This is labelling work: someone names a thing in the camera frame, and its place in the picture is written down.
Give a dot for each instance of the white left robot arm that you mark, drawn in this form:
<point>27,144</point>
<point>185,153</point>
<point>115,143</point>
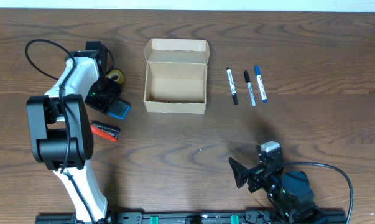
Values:
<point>61,134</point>

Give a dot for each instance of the yellow tape roll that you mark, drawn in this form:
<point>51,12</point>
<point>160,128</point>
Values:
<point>116,75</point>

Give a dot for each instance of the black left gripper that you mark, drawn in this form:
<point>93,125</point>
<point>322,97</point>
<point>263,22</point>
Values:
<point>104,101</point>

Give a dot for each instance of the black mounting rail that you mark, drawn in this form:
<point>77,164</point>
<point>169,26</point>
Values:
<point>250,216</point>

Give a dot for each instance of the blue whiteboard eraser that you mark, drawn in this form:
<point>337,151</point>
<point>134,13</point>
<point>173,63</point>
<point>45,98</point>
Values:
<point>119,109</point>

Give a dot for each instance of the open cardboard box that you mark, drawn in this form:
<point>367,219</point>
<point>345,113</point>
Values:
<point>176,75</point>

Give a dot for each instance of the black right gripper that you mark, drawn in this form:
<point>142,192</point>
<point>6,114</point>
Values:
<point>253,175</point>

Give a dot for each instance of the blue-capped white marker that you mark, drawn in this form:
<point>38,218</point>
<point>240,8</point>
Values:
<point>260,83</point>

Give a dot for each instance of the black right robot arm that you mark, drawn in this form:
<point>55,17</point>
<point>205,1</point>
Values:
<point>289,192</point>

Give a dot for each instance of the thin black-capped marker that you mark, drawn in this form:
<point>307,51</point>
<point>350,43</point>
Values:
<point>249,86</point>

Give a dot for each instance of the black-capped white marker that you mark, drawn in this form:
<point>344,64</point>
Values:
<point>232,86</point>

